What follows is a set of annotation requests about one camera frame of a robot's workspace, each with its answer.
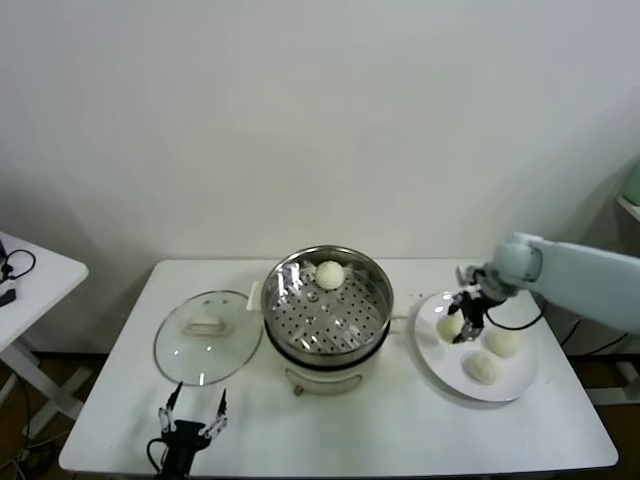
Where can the white round plate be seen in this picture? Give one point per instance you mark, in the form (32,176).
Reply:
(515,375)

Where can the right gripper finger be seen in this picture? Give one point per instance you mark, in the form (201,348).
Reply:
(454,307)
(467,334)

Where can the white electric cooker pot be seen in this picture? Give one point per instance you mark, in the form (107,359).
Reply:
(325,375)

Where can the white shelf board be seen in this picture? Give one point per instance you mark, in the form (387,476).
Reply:
(631,209)

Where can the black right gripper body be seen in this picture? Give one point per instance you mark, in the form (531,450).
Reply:
(474,310)

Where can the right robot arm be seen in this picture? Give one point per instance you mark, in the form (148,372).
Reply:
(575,280)

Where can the white folding side table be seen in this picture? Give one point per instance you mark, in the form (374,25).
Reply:
(45,285)

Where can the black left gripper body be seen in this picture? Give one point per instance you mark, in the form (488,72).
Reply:
(185,435)

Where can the small black device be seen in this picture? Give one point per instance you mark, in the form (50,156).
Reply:
(7,298)

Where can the stainless steel steamer basket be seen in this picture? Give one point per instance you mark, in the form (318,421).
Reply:
(325,310)

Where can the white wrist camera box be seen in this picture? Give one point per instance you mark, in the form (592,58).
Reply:
(467,276)

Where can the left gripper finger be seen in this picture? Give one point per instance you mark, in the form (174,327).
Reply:
(167,412)
(219,417)

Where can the round glass pot lid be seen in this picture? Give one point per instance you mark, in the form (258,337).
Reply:
(207,345)

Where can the white steamed baozi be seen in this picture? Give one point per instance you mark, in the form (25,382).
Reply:
(481,368)
(329,275)
(504,345)
(448,327)

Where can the white table leg frame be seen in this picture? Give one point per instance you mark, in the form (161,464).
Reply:
(620,380)

